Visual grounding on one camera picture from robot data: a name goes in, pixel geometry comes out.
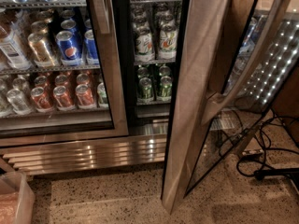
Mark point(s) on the glass fridge door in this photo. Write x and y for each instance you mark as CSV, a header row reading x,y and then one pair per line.
x,y
49,17
234,56

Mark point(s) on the stainless fridge bottom grille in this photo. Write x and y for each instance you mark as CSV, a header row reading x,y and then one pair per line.
x,y
41,148

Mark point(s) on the green soda can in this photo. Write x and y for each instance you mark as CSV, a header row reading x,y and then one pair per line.
x,y
165,88

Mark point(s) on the white green can far left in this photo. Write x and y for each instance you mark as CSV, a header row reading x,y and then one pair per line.
x,y
144,51

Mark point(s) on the red soda can right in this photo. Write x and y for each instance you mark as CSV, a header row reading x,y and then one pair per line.
x,y
85,96

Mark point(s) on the red soda can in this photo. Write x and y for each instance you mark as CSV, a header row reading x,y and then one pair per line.
x,y
41,99
63,98
85,96

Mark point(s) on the blue Pepsi can edge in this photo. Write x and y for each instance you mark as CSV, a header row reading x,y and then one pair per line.
x,y
91,47

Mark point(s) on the red soda can middle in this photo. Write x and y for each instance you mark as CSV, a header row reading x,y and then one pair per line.
x,y
63,98

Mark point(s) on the blue Pepsi can front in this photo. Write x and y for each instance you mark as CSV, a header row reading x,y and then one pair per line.
x,y
70,48

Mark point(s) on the red soda can left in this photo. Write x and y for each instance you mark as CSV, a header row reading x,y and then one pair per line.
x,y
41,99

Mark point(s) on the gold soda can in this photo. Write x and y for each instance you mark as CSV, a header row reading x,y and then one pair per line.
x,y
44,53

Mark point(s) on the silver can lower left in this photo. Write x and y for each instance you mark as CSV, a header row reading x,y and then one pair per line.
x,y
20,103

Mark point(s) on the clear labelled bottle left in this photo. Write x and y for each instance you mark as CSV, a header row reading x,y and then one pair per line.
x,y
12,46

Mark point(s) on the clear plastic storage bin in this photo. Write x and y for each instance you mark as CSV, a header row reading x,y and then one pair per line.
x,y
16,199

